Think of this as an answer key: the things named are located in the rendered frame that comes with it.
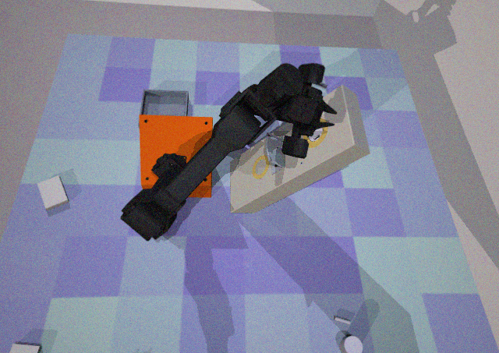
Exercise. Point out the beige rectangular panel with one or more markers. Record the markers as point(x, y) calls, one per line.
point(254, 187)

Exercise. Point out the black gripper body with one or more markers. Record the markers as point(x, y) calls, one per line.
point(293, 145)

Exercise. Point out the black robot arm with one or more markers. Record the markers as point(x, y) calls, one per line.
point(152, 212)

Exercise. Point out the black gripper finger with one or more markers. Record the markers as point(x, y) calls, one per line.
point(321, 125)
point(328, 109)

